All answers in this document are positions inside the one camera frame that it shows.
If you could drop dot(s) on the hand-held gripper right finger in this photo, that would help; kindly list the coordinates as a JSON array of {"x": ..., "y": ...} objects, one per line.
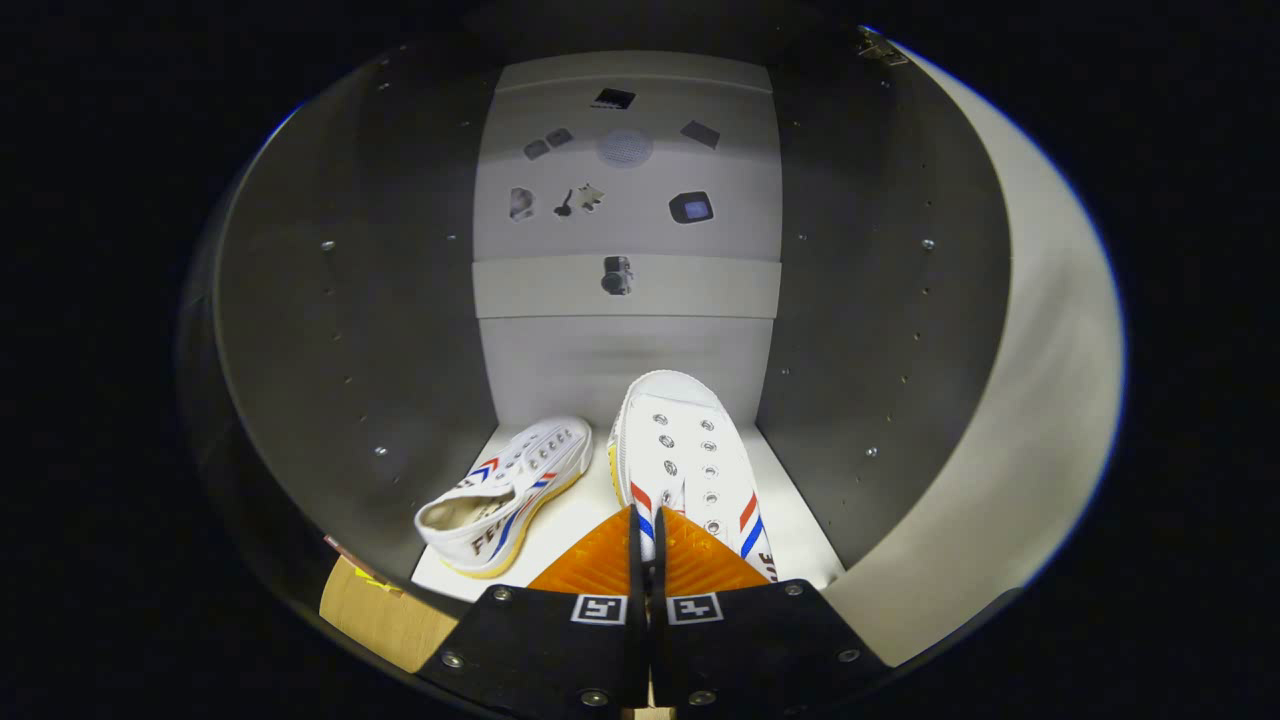
[{"x": 760, "y": 650}]

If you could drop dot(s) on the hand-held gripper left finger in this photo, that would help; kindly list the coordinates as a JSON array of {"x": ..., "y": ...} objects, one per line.
[{"x": 540, "y": 650}]

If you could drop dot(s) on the white striped shoe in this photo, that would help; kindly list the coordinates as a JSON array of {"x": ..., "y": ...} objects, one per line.
[
  {"x": 500, "y": 490},
  {"x": 690, "y": 430}
]

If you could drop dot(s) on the grey shoe cabinet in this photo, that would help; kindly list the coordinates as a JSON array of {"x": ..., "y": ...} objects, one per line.
[{"x": 350, "y": 300}]

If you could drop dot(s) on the beige shoe cabinet door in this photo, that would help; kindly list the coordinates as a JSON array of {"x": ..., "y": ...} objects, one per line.
[{"x": 1050, "y": 350}]

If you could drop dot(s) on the yellow book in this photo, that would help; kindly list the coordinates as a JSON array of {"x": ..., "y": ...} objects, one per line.
[{"x": 370, "y": 580}]

